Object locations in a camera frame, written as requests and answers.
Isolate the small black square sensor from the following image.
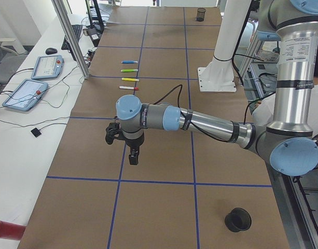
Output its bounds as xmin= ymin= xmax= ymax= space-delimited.
xmin=31 ymin=128 xmax=42 ymax=137

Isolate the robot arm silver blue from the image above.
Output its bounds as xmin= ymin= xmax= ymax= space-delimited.
xmin=116 ymin=1 xmax=318 ymax=176

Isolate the red capped white marker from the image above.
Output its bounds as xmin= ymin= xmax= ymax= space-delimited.
xmin=119 ymin=86 xmax=139 ymax=91

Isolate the blue teach pendant rear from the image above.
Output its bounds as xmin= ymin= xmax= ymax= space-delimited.
xmin=31 ymin=54 xmax=64 ymax=80

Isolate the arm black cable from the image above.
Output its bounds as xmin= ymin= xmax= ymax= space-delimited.
xmin=153 ymin=85 xmax=237 ymax=143

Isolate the black mesh cup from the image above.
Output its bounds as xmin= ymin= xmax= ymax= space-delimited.
xmin=224 ymin=207 xmax=252 ymax=232
xmin=196 ymin=8 xmax=206 ymax=22

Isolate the aluminium frame post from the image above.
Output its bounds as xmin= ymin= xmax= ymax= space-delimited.
xmin=51 ymin=0 xmax=89 ymax=79

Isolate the blue teach pendant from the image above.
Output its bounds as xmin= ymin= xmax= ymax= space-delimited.
xmin=31 ymin=54 xmax=64 ymax=80
xmin=2 ymin=79 xmax=48 ymax=112

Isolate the blue teach pendant front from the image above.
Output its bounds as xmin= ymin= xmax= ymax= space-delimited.
xmin=2 ymin=79 xmax=48 ymax=112

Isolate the white central pedestal column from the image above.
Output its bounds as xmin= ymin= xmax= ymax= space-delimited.
xmin=198 ymin=0 xmax=252 ymax=92

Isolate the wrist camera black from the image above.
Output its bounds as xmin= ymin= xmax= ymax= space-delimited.
xmin=105 ymin=122 xmax=122 ymax=145

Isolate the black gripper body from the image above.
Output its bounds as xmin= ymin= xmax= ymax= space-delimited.
xmin=122 ymin=130 xmax=145 ymax=150

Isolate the blue marker pen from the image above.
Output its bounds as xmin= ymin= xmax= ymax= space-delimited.
xmin=121 ymin=60 xmax=139 ymax=64

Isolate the black mesh cup near right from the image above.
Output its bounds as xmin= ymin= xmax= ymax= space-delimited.
xmin=196 ymin=8 xmax=206 ymax=22

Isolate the black mesh cup near left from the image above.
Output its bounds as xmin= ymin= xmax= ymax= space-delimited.
xmin=224 ymin=207 xmax=252 ymax=232

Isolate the black computer mouse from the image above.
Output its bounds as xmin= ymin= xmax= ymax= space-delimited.
xmin=45 ymin=47 xmax=58 ymax=55

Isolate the person in white shirt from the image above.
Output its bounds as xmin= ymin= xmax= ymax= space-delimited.
xmin=252 ymin=70 xmax=318 ymax=138

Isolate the red bottle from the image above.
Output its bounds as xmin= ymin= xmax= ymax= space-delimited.
xmin=0 ymin=220 xmax=26 ymax=241

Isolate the black keyboard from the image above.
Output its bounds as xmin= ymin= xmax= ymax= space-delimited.
xmin=61 ymin=24 xmax=84 ymax=51

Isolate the green marker pen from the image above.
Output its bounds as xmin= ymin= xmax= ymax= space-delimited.
xmin=120 ymin=69 xmax=139 ymax=73

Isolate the yellow marker pen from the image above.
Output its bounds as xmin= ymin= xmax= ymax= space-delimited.
xmin=121 ymin=77 xmax=140 ymax=82

